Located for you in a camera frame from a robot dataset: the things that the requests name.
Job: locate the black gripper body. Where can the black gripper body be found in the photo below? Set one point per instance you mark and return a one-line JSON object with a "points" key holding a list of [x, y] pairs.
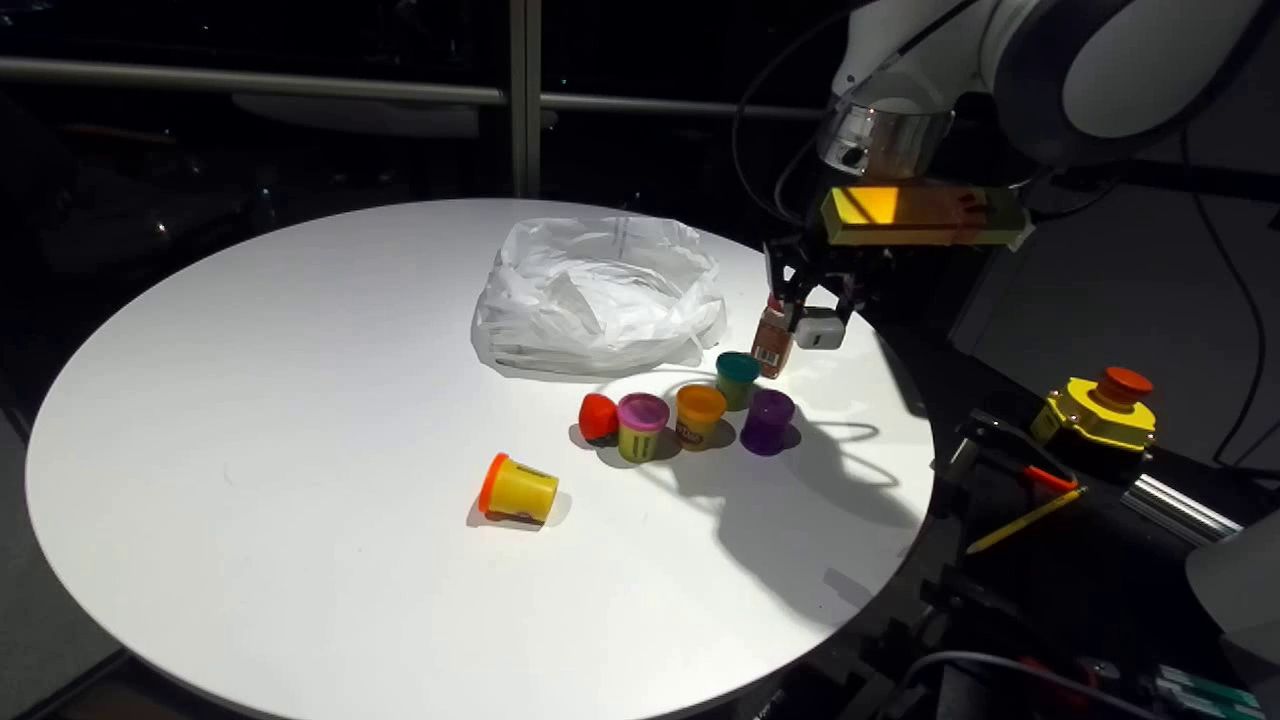
{"points": [[811, 261]]}

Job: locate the teal lid dough container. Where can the teal lid dough container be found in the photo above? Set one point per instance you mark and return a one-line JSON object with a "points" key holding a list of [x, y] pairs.
{"points": [[736, 377]]}

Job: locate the purple lid container with holes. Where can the purple lid container with holes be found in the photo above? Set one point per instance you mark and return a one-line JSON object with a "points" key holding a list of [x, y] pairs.
{"points": [[768, 422]]}

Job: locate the orange lid dough container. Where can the orange lid dough container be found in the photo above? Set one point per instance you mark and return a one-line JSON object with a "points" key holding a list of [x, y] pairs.
{"points": [[701, 413]]}

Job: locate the pink lid dough container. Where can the pink lid dough container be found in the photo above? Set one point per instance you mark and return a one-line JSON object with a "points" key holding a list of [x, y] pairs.
{"points": [[642, 427]]}

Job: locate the red strawberry plush toy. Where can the red strawberry plush toy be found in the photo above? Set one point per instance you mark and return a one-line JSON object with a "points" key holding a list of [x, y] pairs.
{"points": [[597, 417]]}

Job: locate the yellow dough can orange lid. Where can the yellow dough can orange lid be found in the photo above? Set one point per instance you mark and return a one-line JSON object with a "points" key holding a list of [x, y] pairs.
{"points": [[518, 490]]}

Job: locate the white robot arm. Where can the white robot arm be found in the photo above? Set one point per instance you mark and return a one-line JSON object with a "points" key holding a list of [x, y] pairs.
{"points": [[1065, 66]]}

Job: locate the white plastic bag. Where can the white plastic bag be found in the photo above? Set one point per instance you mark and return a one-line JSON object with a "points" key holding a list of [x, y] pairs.
{"points": [[586, 306]]}

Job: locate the yellow emergency stop button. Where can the yellow emergency stop button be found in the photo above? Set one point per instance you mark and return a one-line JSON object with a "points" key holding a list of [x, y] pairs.
{"points": [[1101, 409]]}

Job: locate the yellow pencil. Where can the yellow pencil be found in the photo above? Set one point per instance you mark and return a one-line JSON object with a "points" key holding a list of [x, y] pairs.
{"points": [[1027, 523]]}

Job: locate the aluminium profile bar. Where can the aluminium profile bar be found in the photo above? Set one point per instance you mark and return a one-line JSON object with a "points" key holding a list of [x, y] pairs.
{"points": [[1183, 504]]}

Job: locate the grey rounded cover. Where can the grey rounded cover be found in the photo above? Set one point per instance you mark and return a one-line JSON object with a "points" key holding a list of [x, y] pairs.
{"points": [[1243, 581]]}

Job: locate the yellowish wrist camera block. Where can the yellowish wrist camera block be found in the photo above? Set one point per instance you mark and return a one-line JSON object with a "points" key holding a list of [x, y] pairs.
{"points": [[923, 212]]}

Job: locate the vertical window post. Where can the vertical window post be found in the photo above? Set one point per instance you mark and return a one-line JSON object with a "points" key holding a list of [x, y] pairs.
{"points": [[526, 94]]}

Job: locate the horizontal metal rail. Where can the horizontal metal rail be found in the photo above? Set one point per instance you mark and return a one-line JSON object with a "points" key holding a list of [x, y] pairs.
{"points": [[265, 82]]}

